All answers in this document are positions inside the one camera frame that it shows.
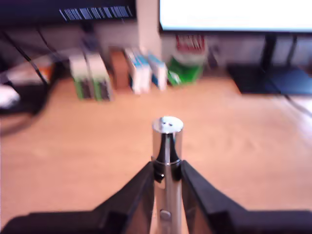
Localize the Cuticura pump bottle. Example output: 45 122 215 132
81 31 98 56

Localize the metallic silver laser pointer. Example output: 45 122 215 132
151 116 185 234

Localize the brown cardboard box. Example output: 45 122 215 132
109 47 131 90

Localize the white soft object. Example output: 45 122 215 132
0 84 22 110

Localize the black monitor with dark screen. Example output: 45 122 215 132
0 0 137 25

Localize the black monitor with white screen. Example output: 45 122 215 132
158 0 312 95

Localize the thin black hanging cable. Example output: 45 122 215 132
291 36 299 67

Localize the thick black monitor cable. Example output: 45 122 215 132
282 94 312 118

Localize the green white Jenkki gum bag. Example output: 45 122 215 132
167 34 206 86

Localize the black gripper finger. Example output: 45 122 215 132
180 160 249 234
94 161 156 234

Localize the orange and white box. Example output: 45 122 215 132
7 63 55 85

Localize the camouflage patterned pouch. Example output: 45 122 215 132
206 36 220 71

